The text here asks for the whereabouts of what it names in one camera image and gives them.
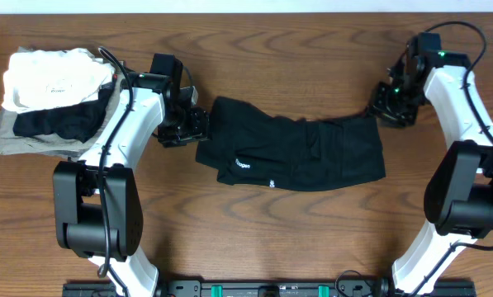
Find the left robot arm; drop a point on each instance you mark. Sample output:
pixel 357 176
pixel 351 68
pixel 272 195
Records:
pixel 98 214

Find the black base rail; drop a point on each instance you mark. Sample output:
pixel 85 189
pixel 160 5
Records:
pixel 343 287

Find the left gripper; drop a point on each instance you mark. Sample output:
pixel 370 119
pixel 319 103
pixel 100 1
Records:
pixel 200 131

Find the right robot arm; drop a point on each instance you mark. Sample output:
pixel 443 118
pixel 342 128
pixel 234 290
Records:
pixel 458 201

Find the beige folded garment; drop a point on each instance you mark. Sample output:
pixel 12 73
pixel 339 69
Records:
pixel 51 144

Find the black folded garment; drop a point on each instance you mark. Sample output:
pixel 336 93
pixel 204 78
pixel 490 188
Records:
pixel 80 122

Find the black t-shirt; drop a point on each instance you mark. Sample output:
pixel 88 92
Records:
pixel 248 146

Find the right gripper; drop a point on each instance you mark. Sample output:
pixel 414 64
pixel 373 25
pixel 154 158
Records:
pixel 379 109

